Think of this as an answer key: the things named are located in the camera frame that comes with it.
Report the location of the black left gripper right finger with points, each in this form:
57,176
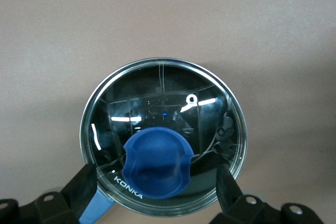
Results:
231,197

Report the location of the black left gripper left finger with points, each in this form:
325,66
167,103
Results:
78,190

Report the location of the glass lid with blue knob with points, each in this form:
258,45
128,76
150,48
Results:
157,161

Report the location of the brown table mat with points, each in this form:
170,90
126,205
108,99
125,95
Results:
168,11

